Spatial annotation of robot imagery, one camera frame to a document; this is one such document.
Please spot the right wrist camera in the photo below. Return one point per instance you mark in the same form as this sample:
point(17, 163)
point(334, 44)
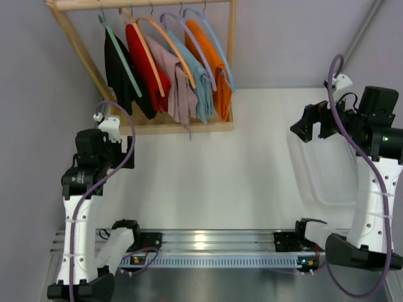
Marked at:
point(340, 86)

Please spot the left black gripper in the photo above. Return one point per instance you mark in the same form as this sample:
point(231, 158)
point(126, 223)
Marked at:
point(126, 153)

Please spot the white plastic basket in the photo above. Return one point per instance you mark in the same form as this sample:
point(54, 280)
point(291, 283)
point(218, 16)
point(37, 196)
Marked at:
point(332, 170)

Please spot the light blue trousers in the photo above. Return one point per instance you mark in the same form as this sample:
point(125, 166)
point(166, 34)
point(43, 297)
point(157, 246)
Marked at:
point(203, 90)

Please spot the purple hanger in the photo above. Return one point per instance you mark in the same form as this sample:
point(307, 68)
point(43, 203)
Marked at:
point(181, 21)

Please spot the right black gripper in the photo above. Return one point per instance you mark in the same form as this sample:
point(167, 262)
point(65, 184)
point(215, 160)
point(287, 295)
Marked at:
point(323, 117)

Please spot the red trousers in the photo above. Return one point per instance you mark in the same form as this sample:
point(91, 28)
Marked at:
point(153, 102)

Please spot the pink drawstring trousers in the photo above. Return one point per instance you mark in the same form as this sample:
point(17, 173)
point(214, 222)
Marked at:
point(181, 101)

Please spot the orange trousers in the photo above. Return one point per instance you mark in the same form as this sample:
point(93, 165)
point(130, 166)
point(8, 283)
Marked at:
point(223, 95)

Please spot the peach hanger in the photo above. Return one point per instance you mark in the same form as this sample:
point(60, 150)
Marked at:
point(124, 13)

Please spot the wooden clothes rack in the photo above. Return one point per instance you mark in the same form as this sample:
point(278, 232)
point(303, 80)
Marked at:
point(162, 124)

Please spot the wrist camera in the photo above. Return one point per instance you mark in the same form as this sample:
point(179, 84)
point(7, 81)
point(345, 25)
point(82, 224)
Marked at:
point(340, 86)
point(110, 125)

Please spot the light blue hanger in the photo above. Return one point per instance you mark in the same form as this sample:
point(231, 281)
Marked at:
point(217, 37)

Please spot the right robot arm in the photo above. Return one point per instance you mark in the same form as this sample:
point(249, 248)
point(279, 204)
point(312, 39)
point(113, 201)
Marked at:
point(370, 127)

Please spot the slotted cable duct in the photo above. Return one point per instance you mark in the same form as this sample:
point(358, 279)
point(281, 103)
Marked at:
point(220, 261)

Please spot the orange hanger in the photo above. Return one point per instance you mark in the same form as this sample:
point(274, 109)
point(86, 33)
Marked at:
point(171, 44)

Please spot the green hanger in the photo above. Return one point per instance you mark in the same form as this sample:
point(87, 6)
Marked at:
point(103, 21)

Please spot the black trousers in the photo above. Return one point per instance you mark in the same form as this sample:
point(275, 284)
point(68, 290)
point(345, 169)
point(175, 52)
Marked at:
point(118, 80)

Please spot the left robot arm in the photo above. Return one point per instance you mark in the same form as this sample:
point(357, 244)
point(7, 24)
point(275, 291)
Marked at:
point(87, 275)

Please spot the aluminium mounting rail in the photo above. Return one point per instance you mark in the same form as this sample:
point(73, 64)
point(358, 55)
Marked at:
point(223, 241)

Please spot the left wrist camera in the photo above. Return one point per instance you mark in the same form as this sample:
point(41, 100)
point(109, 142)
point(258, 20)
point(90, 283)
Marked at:
point(110, 125)

